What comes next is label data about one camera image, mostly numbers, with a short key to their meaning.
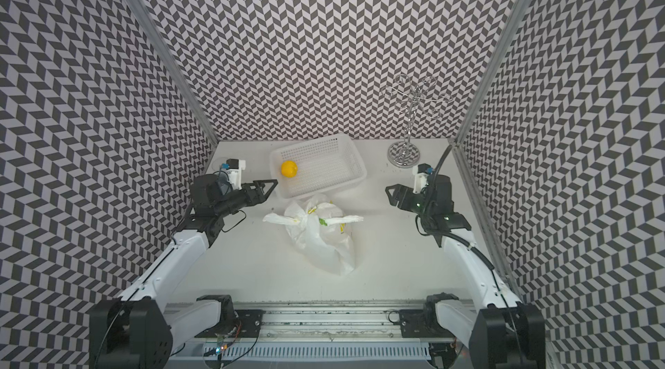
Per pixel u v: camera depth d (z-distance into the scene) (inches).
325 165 40.8
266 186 29.0
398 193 28.3
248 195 27.9
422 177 28.4
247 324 28.7
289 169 41.0
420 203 27.2
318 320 29.6
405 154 44.0
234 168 28.3
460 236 21.0
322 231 28.9
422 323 28.7
